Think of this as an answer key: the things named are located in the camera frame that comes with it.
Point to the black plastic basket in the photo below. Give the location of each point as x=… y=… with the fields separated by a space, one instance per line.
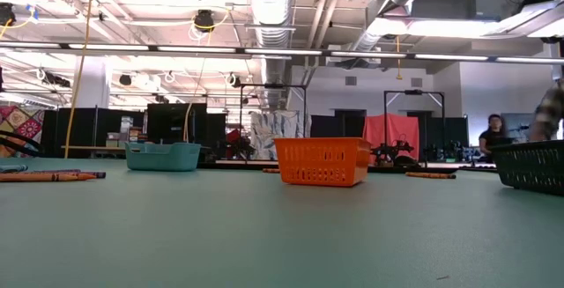
x=533 y=169

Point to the person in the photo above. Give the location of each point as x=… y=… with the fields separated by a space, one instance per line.
x=548 y=112
x=493 y=136

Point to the red cloth curtain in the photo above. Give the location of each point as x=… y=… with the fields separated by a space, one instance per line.
x=388 y=127

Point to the colourful patterned quilt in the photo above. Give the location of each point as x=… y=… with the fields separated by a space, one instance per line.
x=20 y=123

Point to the black partition panel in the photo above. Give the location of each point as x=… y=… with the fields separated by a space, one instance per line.
x=88 y=129
x=176 y=123

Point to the white plastic sheet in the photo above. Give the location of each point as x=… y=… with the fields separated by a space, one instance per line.
x=275 y=125

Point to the blue crayon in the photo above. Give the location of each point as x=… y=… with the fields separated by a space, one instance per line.
x=13 y=168

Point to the black ceiling dome lamp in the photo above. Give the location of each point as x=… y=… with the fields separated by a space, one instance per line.
x=204 y=20

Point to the black background robot arm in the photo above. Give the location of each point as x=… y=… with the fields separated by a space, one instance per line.
x=390 y=151

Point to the black metal frame stand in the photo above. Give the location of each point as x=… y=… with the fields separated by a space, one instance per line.
x=414 y=91
x=273 y=86

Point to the orange plastic basket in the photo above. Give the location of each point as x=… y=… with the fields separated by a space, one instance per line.
x=321 y=160

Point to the long ceiling light strip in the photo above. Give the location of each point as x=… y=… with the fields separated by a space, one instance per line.
x=282 y=52

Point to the dark wall monitor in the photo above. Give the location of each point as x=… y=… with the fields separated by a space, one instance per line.
x=520 y=120

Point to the teal plastic bin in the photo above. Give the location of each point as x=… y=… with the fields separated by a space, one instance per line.
x=163 y=158

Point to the purple crayon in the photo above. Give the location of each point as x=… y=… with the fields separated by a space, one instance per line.
x=99 y=175

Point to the green table mat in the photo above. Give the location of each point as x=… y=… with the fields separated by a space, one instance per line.
x=132 y=235

